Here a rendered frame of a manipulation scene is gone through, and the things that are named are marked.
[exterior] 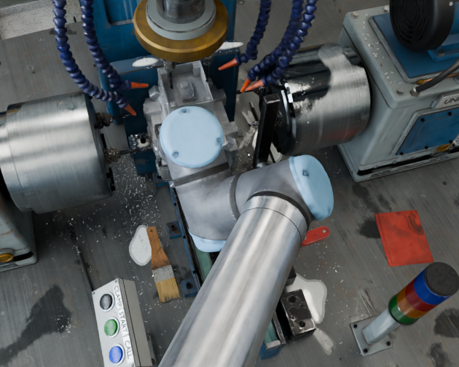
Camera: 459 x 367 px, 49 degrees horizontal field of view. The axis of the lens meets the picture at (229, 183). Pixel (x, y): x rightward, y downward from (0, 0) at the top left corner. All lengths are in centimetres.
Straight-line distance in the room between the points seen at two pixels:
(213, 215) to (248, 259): 18
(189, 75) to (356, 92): 38
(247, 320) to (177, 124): 32
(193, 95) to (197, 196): 44
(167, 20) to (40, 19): 157
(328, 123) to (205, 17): 39
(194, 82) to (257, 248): 68
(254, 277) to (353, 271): 81
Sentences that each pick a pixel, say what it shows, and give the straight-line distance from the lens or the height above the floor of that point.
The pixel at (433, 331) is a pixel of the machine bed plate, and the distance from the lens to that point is 136.
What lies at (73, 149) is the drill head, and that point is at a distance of 108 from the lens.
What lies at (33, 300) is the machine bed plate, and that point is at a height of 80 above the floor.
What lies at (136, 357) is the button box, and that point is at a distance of 96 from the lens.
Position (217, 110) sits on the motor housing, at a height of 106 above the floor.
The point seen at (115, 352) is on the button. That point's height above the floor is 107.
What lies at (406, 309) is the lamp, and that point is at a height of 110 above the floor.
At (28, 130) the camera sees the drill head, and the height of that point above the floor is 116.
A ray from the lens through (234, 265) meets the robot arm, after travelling 56.
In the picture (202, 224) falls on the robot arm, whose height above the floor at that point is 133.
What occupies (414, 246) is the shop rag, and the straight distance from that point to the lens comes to 142.
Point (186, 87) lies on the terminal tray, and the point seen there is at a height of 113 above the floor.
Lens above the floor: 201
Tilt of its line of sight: 60 degrees down
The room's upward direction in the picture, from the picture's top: 5 degrees clockwise
